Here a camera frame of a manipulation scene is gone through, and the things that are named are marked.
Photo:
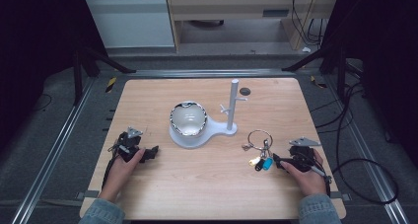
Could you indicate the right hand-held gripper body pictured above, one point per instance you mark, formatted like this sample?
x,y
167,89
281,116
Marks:
x,y
300,155

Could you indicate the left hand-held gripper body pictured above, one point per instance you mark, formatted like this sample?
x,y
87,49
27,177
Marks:
x,y
128,144

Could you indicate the person's right hand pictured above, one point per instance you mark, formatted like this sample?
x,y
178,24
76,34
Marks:
x,y
310,183

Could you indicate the person's left hand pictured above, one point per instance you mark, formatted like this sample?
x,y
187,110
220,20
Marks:
x,y
119,174

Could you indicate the shiny silver bowl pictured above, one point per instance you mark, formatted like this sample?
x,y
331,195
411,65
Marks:
x,y
188,120

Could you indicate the yellow black tape strip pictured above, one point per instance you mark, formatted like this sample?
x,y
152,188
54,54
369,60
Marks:
x,y
111,84
318,82

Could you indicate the white stand with pegs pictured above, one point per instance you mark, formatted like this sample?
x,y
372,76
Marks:
x,y
232,109

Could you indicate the round dark table grommet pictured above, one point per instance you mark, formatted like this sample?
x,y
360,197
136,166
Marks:
x,y
244,91

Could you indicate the black metal stand leg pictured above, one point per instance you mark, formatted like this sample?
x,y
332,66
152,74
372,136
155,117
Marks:
x,y
78,76
340,69

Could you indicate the small white floor object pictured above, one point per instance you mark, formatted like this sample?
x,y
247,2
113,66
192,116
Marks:
x,y
306,49

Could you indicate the white cabinet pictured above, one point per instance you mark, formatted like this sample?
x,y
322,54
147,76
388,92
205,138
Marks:
x,y
131,21

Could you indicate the metal floor rail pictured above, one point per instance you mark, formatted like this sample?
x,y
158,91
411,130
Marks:
x,y
52,151
364,151
210,73

